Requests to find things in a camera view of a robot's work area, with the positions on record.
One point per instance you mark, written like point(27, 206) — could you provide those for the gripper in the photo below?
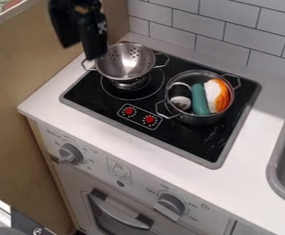
point(92, 4)

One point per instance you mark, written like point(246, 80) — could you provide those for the black toy sushi roll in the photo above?
point(180, 95)

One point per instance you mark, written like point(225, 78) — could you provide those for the silver pot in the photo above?
point(198, 117)

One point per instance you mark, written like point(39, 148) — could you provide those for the orange and white toy sushi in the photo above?
point(217, 94)

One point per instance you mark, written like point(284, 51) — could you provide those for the silver strainer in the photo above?
point(126, 61)

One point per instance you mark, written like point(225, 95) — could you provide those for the toy stove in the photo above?
point(108, 101)

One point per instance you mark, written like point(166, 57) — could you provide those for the green toy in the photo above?
point(199, 101)

